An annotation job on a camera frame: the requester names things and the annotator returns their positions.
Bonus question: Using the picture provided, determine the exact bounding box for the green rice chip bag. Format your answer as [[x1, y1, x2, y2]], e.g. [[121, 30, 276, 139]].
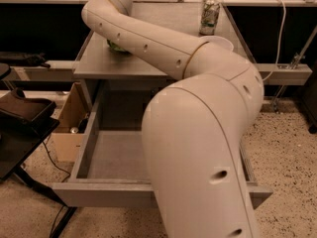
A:
[[107, 40, 129, 54]]

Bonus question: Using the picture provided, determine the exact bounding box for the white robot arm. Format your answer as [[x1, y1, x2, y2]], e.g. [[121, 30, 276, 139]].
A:
[[82, 0, 264, 238]]

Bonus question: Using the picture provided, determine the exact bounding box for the grey cabinet with top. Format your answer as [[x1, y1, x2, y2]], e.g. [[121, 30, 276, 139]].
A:
[[76, 1, 264, 115]]

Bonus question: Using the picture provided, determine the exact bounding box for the open grey top drawer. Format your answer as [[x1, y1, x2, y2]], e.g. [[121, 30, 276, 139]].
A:
[[54, 82, 272, 209]]

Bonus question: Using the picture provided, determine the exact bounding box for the white ceramic bowl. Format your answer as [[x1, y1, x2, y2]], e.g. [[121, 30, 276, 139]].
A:
[[205, 36, 234, 51]]

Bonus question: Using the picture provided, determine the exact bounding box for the cardboard box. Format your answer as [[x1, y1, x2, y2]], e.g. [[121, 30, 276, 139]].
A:
[[53, 82, 90, 163]]

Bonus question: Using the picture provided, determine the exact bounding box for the black stand with tray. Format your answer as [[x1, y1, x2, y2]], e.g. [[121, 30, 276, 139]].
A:
[[0, 62, 78, 238]]

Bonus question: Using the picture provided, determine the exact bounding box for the black cable on floor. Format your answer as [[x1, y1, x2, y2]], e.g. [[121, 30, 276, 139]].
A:
[[42, 139, 72, 238]]

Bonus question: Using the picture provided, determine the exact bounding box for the metal rail frame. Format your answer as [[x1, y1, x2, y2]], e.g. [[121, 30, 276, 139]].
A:
[[1, 0, 311, 85]]

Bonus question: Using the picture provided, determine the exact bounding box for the black cloth on rail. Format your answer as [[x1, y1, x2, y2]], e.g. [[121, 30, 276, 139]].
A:
[[0, 52, 51, 68]]

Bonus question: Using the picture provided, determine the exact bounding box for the white cable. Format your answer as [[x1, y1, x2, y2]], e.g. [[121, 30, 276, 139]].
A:
[[262, 0, 287, 82]]

